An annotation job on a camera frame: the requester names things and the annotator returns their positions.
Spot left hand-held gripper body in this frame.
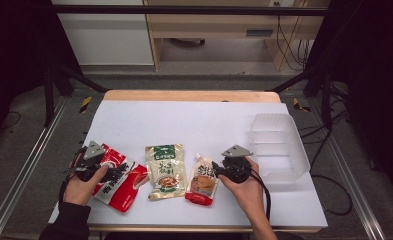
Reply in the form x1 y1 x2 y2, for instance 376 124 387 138
63 140 110 184

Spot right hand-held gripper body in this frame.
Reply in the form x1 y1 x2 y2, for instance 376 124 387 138
220 144 254 184

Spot red and white food packet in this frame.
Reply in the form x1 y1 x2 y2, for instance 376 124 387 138
92 143 150 214

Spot translucent plastic container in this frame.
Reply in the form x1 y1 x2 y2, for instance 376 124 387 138
248 112 312 185

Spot beige and green food packet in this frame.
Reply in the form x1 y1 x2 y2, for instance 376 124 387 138
144 143 189 201

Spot person's right hand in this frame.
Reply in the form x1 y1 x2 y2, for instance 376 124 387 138
217 156 268 223

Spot person's left hand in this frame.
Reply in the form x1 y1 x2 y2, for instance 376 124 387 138
63 164 110 207

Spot yellow and black tape strip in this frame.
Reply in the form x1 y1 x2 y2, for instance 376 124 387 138
292 97 312 113
79 95 94 115

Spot white table mat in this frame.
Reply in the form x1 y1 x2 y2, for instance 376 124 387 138
48 99 328 229

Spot wooden table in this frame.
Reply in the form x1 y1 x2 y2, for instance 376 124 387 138
58 89 322 234

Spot black metal stand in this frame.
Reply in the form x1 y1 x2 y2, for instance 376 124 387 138
267 64 336 132
43 60 110 128

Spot white cabinet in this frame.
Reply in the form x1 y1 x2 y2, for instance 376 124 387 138
52 0 155 67

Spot black curtain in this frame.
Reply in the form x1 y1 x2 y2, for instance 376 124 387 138
306 0 393 203
0 0 82 153

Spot wooden desk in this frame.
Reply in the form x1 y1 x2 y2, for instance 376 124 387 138
143 0 332 72

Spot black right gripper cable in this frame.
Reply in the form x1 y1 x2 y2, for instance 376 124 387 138
249 167 273 223

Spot aluminium floor rail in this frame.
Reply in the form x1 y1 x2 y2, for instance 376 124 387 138
308 98 387 240
0 95 70 240

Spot thin black floor cable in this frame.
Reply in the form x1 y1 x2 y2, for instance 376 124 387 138
0 110 23 132

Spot black floor cables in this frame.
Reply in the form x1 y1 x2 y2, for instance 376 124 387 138
298 83 356 217

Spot black hanging desk cables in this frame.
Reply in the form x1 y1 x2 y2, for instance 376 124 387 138
274 1 314 72

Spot black horizontal frame bar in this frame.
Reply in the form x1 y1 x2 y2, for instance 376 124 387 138
50 4 330 17

